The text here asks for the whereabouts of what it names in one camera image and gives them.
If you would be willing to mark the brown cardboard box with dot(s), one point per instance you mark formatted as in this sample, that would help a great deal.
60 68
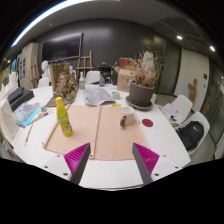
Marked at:
124 80

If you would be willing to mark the grey plant saucer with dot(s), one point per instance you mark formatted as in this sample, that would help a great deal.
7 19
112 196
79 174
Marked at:
140 107

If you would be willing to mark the black wall screen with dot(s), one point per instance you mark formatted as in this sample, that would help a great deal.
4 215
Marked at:
61 46

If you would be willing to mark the black backpack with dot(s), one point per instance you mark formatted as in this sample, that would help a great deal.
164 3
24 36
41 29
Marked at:
190 135

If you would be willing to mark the wooden figure sculpture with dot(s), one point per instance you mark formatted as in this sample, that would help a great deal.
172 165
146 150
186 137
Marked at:
192 90

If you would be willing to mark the white plaster statue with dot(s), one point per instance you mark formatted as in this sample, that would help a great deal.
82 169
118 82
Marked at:
148 59

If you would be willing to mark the stack of papers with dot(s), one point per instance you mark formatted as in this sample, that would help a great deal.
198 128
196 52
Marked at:
172 113

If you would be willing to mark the clear spray bottle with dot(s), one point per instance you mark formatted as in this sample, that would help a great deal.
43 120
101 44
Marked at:
102 81

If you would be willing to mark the grey pot with dried plant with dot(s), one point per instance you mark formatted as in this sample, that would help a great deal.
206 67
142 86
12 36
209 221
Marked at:
141 93

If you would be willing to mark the round ceiling light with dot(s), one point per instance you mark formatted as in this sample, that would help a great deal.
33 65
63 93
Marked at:
212 48
179 37

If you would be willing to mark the brown carved sculpture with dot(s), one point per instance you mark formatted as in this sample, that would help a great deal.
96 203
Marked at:
65 85

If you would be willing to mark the white mug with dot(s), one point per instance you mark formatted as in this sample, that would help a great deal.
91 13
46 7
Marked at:
128 116

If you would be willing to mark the small white bowl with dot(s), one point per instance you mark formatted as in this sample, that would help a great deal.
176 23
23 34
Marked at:
115 95

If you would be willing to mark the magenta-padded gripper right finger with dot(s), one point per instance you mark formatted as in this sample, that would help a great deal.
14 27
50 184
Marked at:
147 157

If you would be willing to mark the small yellow packet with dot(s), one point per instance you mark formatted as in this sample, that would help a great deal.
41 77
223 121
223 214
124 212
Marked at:
116 105

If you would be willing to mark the yellow drink bottle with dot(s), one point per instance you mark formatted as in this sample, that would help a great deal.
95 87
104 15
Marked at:
64 120

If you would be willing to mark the white chair behind table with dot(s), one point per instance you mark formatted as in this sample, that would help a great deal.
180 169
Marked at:
92 76

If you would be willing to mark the white chair holding backpack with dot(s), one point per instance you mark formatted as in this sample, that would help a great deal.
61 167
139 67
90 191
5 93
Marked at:
203 121

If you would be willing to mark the colourful book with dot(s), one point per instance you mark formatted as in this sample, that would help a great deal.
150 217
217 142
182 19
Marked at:
26 113

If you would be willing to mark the wooden easel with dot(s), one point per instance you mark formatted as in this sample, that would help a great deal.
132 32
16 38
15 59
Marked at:
85 63

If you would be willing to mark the black box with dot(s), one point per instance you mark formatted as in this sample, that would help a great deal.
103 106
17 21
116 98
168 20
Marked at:
20 98

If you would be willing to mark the white plaster bust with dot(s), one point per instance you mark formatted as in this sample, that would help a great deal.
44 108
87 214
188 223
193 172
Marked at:
45 68

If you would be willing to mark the white chair holding papers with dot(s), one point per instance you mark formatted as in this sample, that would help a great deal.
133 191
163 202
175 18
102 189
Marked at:
185 105

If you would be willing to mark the white bottle with green label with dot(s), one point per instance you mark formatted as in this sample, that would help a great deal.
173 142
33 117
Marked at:
82 82

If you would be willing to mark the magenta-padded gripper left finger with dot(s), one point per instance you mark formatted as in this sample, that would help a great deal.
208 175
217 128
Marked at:
77 156

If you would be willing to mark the flat round red coaster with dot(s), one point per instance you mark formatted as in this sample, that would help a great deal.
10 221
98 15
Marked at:
147 122

